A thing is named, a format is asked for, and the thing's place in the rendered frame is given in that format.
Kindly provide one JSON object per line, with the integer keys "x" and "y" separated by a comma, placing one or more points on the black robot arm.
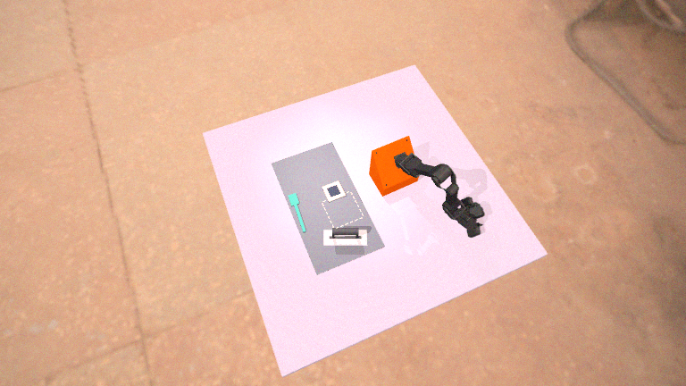
{"x": 413, "y": 166}

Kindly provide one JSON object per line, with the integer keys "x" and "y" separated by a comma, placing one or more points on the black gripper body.
{"x": 476, "y": 231}

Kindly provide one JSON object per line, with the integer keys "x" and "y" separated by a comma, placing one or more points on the white square tile with dark blue centre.
{"x": 333, "y": 191}

